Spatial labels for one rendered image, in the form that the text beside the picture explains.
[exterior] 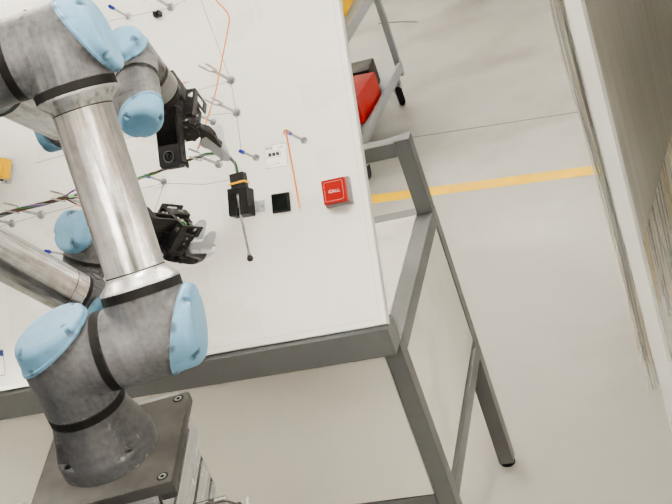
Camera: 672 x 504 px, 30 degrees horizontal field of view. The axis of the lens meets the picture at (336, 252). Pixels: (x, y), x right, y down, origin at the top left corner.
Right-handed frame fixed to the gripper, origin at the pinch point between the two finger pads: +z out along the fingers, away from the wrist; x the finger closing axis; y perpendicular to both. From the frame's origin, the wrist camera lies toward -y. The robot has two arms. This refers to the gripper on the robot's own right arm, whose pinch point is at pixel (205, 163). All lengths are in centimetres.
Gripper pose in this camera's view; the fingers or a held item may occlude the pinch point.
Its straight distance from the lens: 242.3
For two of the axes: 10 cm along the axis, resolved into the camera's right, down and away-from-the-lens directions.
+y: 0.4, -8.5, 5.2
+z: 3.4, 5.0, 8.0
